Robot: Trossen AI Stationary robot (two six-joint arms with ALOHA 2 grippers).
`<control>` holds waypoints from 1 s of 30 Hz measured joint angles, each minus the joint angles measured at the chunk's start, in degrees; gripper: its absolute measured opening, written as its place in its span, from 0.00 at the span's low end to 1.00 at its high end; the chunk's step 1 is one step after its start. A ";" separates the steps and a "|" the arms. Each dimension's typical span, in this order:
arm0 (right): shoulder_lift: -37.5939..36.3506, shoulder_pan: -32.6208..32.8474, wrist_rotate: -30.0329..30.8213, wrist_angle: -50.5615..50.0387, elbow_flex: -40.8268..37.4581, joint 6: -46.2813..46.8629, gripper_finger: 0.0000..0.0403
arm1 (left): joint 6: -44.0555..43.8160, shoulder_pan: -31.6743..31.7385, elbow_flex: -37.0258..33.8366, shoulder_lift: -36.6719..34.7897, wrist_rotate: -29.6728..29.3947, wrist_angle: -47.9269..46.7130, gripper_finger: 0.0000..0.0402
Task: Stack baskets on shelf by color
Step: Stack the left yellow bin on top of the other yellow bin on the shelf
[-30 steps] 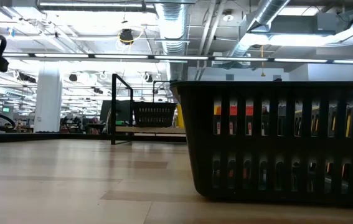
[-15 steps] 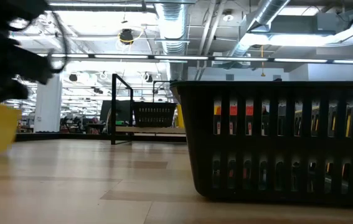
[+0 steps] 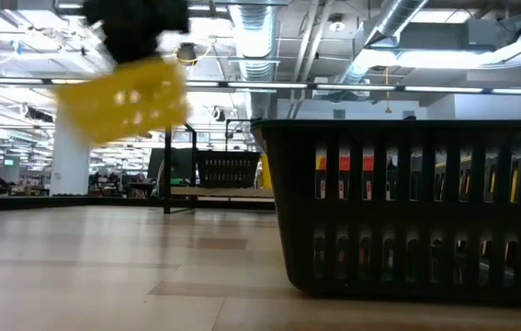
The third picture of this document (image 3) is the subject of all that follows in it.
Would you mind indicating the dark background screen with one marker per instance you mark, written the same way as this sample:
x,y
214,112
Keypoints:
x,y
177,163

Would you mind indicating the smooth silver ventilation duct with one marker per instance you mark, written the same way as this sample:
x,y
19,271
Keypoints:
x,y
398,18

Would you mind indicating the black aluminium rig frame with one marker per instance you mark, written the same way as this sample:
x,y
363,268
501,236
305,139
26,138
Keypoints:
x,y
81,202

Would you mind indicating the corrugated silver ventilation duct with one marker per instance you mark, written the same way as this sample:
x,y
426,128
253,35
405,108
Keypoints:
x,y
255,27

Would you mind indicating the orange slotted plastic basket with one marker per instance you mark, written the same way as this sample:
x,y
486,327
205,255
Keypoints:
x,y
344,163

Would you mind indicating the long ceiling light strip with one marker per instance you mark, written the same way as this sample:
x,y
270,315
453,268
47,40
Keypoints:
x,y
287,85

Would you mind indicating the white pillar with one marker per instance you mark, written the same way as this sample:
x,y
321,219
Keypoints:
x,y
71,170

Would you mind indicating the black slotted plastic basket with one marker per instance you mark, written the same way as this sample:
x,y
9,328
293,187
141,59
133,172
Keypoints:
x,y
228,170
425,216

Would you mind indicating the wooden shelf with black frame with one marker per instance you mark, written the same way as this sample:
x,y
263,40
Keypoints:
x,y
223,191

